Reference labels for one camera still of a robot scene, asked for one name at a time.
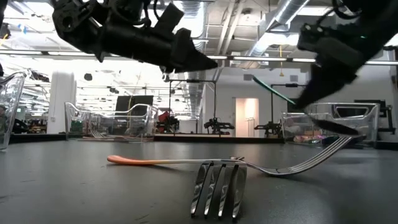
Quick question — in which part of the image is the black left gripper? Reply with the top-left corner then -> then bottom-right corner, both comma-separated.
98,21 -> 218,75

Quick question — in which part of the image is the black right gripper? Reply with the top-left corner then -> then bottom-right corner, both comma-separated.
294,35 -> 366,110

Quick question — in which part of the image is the dark metal fork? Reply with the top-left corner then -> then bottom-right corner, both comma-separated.
190,157 -> 248,219

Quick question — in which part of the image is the black screen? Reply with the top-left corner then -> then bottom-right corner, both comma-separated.
115,95 -> 154,116

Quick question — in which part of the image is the clear plastic bin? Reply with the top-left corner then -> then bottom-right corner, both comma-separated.
280,101 -> 381,147
64,101 -> 159,142
0,71 -> 28,152

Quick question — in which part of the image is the black monitor stand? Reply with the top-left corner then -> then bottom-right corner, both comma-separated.
354,98 -> 396,135

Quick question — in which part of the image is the white column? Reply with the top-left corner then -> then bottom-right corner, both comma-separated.
46,70 -> 78,135

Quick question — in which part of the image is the black frame stand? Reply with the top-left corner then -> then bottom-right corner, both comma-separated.
269,83 -> 315,138
169,79 -> 217,134

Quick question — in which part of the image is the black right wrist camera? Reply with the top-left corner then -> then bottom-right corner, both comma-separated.
297,23 -> 326,52

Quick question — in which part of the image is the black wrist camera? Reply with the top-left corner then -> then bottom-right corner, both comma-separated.
154,2 -> 185,34
297,23 -> 326,52

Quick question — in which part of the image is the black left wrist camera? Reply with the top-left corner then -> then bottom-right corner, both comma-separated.
154,2 -> 185,34

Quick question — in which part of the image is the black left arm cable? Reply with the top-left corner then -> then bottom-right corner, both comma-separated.
141,0 -> 164,22

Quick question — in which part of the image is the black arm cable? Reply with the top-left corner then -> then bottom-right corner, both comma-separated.
331,0 -> 361,19
141,0 -> 164,22

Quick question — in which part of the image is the large silver air duct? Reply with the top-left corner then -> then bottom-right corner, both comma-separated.
245,0 -> 312,68

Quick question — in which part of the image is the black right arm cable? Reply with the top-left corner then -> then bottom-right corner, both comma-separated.
331,0 -> 361,19

